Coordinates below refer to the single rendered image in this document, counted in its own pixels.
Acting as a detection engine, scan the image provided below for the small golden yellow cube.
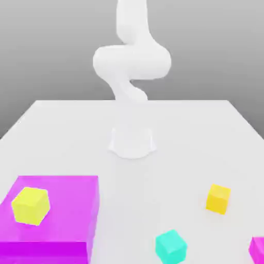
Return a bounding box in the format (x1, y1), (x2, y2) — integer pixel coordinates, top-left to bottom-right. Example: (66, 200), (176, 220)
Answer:
(205, 183), (232, 216)

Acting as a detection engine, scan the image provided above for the small turquoise cube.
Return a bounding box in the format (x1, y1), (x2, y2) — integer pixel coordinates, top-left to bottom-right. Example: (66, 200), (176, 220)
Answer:
(155, 229), (188, 264)

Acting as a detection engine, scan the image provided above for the small lemon yellow cube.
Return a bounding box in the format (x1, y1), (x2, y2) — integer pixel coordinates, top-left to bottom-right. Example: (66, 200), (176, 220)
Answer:
(11, 186), (51, 227)

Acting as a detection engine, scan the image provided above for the small magenta cube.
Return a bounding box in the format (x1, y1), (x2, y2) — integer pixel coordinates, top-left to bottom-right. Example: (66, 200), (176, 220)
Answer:
(248, 236), (264, 264)

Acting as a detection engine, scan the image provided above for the large magenta box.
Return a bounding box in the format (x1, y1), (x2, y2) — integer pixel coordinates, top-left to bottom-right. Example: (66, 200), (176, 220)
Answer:
(0, 175), (99, 264)

